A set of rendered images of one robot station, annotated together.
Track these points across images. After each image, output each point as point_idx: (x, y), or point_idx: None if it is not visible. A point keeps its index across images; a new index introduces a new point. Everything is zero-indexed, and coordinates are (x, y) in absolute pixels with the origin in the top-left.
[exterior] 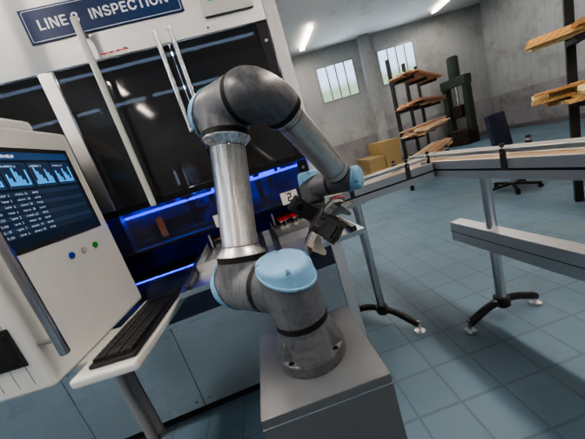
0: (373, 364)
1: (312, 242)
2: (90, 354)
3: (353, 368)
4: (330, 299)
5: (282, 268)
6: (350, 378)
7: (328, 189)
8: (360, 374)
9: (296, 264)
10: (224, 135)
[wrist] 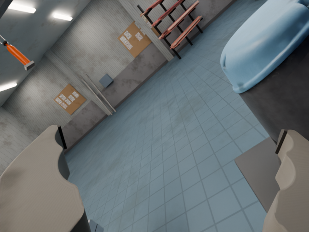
0: (247, 162)
1: (280, 179)
2: None
3: (268, 153)
4: None
5: (248, 19)
6: (268, 144)
7: None
8: (259, 149)
9: (230, 38)
10: None
